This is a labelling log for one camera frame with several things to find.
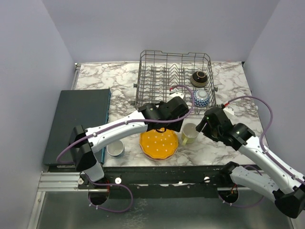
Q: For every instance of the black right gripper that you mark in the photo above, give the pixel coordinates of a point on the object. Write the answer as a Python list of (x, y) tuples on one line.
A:
[(206, 129)]

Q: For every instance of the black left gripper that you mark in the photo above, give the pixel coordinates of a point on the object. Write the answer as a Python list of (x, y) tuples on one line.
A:
[(176, 126)]

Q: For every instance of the pale yellow mug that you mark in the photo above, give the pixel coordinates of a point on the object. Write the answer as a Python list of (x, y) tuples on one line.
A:
[(189, 133)]

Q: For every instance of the orange blue patterned bowl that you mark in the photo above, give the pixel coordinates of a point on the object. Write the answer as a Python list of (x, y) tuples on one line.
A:
[(201, 98)]

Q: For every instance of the dark brown bowl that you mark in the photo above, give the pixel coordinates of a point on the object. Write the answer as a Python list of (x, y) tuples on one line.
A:
[(199, 79)]

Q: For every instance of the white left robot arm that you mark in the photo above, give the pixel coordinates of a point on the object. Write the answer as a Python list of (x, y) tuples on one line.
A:
[(86, 142)]

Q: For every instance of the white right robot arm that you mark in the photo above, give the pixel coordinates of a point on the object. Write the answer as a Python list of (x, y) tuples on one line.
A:
[(284, 185)]

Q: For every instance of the orange polka dot plate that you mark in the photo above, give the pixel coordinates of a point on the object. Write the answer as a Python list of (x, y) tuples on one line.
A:
[(153, 138)]

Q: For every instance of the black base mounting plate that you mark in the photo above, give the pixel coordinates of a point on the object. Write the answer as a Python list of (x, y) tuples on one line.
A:
[(160, 182)]

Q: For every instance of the blue mug white inside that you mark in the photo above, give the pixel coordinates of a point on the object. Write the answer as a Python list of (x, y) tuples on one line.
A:
[(116, 149)]

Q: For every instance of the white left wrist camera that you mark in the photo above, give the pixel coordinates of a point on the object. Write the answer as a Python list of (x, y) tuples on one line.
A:
[(175, 93)]

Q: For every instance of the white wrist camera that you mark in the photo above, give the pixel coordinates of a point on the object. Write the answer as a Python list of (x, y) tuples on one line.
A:
[(227, 109), (175, 93)]

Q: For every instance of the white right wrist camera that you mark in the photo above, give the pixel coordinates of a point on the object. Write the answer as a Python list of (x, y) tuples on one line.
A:
[(227, 109)]

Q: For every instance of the grey wire dish rack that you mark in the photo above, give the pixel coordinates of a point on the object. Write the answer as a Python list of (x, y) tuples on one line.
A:
[(159, 71)]

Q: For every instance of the dark network switch box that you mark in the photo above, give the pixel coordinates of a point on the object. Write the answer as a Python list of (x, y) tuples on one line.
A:
[(89, 108)]

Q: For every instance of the aluminium rail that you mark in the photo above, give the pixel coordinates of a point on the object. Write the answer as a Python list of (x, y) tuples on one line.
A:
[(69, 181)]

